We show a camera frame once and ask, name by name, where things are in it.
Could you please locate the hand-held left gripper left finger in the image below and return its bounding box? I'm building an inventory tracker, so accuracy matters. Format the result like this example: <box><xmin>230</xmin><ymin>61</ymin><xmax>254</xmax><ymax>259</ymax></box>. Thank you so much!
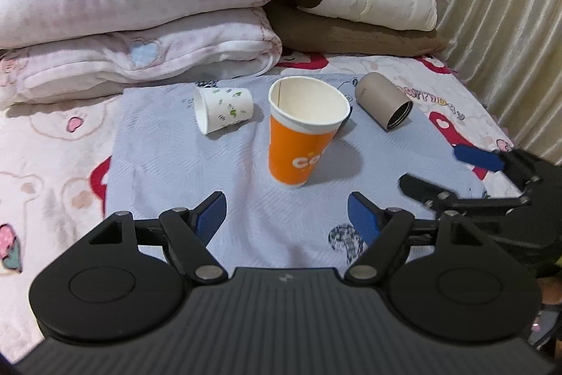
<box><xmin>90</xmin><ymin>191</ymin><xmax>229</xmax><ymax>283</ymax></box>

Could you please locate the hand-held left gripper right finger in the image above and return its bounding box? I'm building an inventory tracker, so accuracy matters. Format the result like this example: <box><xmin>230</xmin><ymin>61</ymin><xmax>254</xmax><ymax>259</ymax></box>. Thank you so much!
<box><xmin>344</xmin><ymin>191</ymin><xmax>484</xmax><ymax>283</ymax></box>

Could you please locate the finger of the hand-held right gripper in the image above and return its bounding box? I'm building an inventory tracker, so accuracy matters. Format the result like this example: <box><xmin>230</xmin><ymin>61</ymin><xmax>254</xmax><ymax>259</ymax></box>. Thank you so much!
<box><xmin>453</xmin><ymin>143</ymin><xmax>544</xmax><ymax>188</ymax></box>
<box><xmin>398</xmin><ymin>174</ymin><xmax>533</xmax><ymax>216</ymax></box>

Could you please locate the orange paper cup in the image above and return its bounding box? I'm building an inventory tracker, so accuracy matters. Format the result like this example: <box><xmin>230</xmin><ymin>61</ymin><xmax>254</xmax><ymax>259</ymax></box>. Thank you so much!
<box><xmin>268</xmin><ymin>76</ymin><xmax>352</xmax><ymax>190</ymax></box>

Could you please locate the brown paper cup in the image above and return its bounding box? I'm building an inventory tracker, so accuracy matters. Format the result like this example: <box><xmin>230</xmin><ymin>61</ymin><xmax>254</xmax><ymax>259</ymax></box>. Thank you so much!
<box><xmin>354</xmin><ymin>72</ymin><xmax>414</xmax><ymax>132</ymax></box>

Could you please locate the white green-printed paper cup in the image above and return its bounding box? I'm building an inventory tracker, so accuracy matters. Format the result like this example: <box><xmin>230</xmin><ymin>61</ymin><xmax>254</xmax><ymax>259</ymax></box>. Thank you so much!
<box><xmin>194</xmin><ymin>86</ymin><xmax>255</xmax><ymax>136</ymax></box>

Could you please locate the light blue cloth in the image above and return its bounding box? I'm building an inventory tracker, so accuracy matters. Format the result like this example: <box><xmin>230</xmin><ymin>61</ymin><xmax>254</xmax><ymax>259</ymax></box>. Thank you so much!
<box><xmin>104</xmin><ymin>73</ymin><xmax>499</xmax><ymax>270</ymax></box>

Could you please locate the beige curtain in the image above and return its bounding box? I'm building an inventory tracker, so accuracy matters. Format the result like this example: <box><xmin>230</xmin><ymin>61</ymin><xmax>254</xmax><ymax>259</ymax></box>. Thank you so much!
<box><xmin>437</xmin><ymin>0</ymin><xmax>562</xmax><ymax>166</ymax></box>

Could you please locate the brown blanket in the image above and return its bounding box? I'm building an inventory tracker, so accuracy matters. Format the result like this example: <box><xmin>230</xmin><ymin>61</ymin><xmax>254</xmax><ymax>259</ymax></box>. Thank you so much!
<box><xmin>262</xmin><ymin>1</ymin><xmax>449</xmax><ymax>56</ymax></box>

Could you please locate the pink quilt with blue heart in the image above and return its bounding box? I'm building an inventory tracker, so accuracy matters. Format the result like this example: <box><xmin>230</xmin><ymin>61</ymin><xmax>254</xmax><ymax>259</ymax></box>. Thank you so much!
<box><xmin>0</xmin><ymin>7</ymin><xmax>283</xmax><ymax>109</ymax></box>

